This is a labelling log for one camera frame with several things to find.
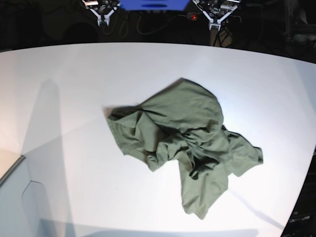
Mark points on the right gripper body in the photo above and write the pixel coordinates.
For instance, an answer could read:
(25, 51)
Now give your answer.
(102, 9)

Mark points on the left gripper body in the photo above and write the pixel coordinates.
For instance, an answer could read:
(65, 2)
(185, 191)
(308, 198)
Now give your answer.
(216, 11)

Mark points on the green t-shirt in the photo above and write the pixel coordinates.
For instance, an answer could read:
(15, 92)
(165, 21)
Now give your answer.
(184, 122)

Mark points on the black power strip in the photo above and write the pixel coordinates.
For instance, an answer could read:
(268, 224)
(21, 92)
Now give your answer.
(194, 16)

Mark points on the blue box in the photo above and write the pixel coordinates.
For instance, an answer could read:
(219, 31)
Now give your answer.
(140, 5)

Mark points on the black device at table edge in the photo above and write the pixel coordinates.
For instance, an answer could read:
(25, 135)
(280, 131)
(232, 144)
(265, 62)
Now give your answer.
(302, 222)

